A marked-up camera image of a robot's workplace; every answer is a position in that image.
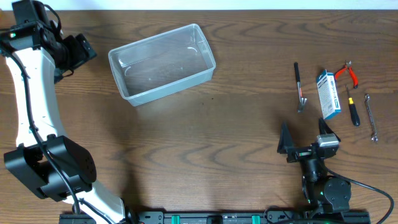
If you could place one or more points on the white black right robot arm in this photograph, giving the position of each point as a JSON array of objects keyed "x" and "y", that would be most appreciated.
[{"x": 327, "y": 193}]

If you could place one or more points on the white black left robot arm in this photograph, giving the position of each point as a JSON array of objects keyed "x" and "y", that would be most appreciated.
[{"x": 45, "y": 159}]

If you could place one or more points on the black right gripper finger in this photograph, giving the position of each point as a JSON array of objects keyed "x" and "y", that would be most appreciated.
[
  {"x": 285, "y": 140},
  {"x": 325, "y": 129}
]

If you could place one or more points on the silver wrench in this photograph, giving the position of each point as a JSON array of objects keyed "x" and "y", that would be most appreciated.
[{"x": 374, "y": 136}]

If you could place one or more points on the clear plastic container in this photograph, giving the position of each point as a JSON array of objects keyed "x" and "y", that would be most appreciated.
[{"x": 162, "y": 65}]

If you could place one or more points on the red handled pliers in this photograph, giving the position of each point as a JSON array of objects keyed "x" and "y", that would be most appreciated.
[{"x": 347, "y": 67}]

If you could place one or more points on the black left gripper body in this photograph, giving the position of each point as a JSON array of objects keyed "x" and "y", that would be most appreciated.
[{"x": 78, "y": 53}]

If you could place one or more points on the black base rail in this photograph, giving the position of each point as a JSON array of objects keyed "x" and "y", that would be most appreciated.
[{"x": 268, "y": 216}]

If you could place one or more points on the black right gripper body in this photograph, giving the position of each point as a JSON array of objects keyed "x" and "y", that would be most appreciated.
[{"x": 299, "y": 155}]

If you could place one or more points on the black yellow screwdriver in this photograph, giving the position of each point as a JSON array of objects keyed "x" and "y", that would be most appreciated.
[{"x": 352, "y": 109}]

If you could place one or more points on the white blue cardboard box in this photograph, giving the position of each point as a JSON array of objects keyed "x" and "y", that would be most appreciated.
[{"x": 328, "y": 95}]

